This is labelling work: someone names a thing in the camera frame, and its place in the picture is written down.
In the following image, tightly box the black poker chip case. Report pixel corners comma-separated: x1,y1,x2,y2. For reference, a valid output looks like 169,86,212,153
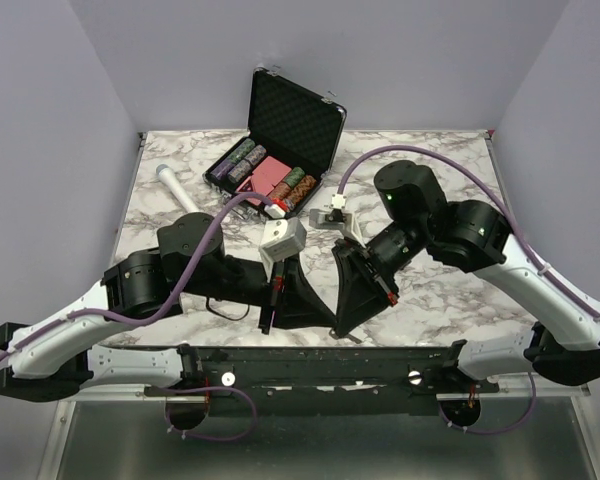
203,67,347,214

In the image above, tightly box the green poker chip row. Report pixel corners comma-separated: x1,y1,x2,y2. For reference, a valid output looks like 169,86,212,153
228,138,267,166

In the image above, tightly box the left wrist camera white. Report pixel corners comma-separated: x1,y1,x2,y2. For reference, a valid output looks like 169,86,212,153
258,201,307,280

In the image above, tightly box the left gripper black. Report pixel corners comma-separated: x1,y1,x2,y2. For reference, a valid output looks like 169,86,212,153
185,253,340,337

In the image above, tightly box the red playing card deck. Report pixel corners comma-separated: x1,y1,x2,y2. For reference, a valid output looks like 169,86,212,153
236,156,292,196

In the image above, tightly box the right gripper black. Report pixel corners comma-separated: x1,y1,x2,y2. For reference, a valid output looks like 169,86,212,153
330,216,427,329

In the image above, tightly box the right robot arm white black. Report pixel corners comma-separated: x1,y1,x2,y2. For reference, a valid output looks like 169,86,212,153
332,160,600,392

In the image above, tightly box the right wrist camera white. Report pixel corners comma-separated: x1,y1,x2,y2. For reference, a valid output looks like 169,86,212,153
309,193,365,246

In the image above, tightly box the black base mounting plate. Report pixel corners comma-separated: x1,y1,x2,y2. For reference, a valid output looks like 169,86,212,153
82,342,506,417

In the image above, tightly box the orange poker chip row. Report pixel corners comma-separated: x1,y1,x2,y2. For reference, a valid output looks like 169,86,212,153
269,167,317,210

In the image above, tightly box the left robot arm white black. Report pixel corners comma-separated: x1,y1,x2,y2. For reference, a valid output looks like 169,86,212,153
0,213,336,402

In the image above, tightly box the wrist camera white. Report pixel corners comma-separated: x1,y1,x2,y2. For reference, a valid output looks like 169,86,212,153
258,201,307,280
309,193,365,246

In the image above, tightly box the purple poker chip row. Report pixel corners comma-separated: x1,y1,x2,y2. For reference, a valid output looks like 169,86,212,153
210,158,239,181

